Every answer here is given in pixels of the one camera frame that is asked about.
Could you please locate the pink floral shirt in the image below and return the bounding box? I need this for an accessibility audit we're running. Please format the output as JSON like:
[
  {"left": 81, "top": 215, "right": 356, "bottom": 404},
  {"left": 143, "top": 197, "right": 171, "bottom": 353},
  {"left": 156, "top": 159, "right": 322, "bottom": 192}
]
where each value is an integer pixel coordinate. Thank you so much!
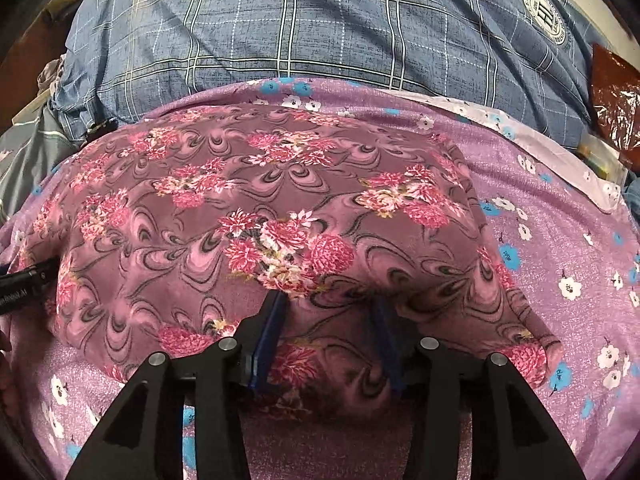
[{"left": 20, "top": 102, "right": 565, "bottom": 413}]

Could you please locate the blue plaid quilt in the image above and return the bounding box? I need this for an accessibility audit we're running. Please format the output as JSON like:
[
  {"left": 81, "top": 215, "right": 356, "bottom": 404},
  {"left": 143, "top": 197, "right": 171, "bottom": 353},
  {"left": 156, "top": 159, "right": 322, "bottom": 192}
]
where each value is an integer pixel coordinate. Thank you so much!
[{"left": 51, "top": 0, "right": 618, "bottom": 153}]

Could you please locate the grey plaid bedsheet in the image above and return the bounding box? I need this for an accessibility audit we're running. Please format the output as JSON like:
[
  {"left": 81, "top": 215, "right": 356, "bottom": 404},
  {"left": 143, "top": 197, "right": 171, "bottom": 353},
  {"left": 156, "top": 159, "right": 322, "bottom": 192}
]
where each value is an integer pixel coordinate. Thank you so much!
[{"left": 0, "top": 102, "right": 93, "bottom": 223}]

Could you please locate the colourful packet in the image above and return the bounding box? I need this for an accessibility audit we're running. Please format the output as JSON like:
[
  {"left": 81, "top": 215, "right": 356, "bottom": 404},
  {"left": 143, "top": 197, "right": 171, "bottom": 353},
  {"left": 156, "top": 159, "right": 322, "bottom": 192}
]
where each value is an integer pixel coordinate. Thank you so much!
[{"left": 574, "top": 134, "right": 630, "bottom": 182}]

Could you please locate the purple floral bedsheet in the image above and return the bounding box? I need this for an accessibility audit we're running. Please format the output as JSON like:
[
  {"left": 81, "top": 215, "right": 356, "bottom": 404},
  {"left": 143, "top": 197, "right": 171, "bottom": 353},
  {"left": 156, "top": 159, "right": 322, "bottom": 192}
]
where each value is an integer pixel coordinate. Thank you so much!
[{"left": 0, "top": 76, "right": 640, "bottom": 480}]

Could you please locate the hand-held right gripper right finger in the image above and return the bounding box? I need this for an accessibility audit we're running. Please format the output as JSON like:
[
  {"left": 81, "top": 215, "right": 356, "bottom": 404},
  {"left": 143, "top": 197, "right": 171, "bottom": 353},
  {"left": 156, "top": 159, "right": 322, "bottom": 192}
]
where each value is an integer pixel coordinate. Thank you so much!
[{"left": 370, "top": 300, "right": 587, "bottom": 480}]

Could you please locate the red plastic bag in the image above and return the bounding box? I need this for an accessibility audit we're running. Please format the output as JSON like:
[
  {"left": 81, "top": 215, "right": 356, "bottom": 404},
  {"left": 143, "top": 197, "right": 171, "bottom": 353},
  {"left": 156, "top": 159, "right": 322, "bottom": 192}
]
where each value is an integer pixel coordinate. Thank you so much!
[{"left": 589, "top": 42, "right": 640, "bottom": 163}]

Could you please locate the grey lilac cloth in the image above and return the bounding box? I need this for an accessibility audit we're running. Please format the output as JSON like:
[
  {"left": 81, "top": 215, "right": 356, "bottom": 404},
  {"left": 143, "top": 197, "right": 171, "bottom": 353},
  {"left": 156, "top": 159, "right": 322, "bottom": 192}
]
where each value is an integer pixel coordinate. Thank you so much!
[{"left": 36, "top": 54, "right": 70, "bottom": 97}]

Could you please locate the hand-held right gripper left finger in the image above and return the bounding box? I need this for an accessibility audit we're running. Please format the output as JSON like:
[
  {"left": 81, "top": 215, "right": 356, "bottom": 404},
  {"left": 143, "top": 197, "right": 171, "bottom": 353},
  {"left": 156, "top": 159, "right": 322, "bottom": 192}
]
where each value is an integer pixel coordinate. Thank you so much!
[{"left": 65, "top": 290, "right": 289, "bottom": 480}]

